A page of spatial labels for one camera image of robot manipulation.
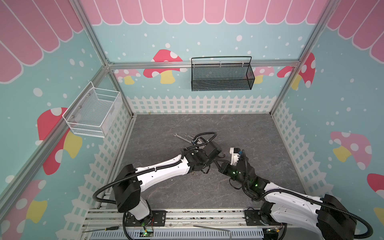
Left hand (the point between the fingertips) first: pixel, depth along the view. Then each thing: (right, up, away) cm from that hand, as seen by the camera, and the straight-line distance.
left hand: (215, 157), depth 79 cm
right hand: (-2, -1, -2) cm, 3 cm away
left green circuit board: (-35, -36, -6) cm, 51 cm away
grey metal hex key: (-1, -33, -7) cm, 34 cm away
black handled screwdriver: (-52, -32, -8) cm, 62 cm away
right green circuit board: (+27, -34, -8) cm, 44 cm away
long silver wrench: (-20, +9, +26) cm, 34 cm away
